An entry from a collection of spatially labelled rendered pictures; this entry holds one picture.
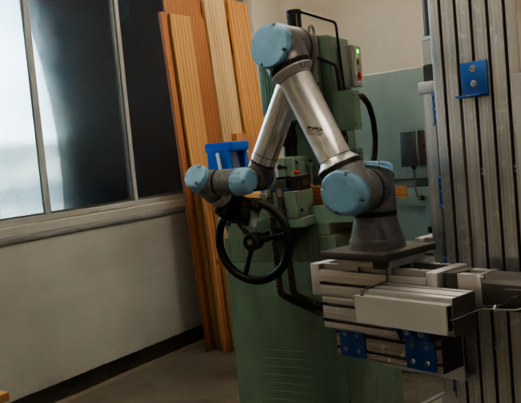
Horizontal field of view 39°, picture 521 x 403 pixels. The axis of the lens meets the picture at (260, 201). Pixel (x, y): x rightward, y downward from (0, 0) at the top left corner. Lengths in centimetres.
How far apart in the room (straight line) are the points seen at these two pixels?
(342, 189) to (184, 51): 258
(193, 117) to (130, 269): 92
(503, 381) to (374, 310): 42
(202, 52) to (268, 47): 257
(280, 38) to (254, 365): 131
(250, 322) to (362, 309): 93
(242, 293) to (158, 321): 154
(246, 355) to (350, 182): 112
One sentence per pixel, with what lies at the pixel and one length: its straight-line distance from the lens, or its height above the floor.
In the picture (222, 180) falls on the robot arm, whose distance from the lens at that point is 203.
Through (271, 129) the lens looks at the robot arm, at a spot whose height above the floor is 116.
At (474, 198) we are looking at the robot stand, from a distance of 197.
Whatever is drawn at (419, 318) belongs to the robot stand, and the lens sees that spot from 174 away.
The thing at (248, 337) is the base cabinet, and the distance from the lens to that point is 273.
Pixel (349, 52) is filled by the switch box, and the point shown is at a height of 145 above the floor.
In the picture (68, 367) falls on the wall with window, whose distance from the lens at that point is 374.
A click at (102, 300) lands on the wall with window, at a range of 386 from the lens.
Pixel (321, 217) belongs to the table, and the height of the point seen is 86.
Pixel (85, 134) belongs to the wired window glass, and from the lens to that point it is 390.
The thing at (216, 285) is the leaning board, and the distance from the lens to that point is 411.
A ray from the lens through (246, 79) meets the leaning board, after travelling 474.
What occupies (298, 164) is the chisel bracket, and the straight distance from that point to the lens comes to 269.
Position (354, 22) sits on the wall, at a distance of 517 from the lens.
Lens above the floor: 111
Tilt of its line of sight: 4 degrees down
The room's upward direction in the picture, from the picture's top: 5 degrees counter-clockwise
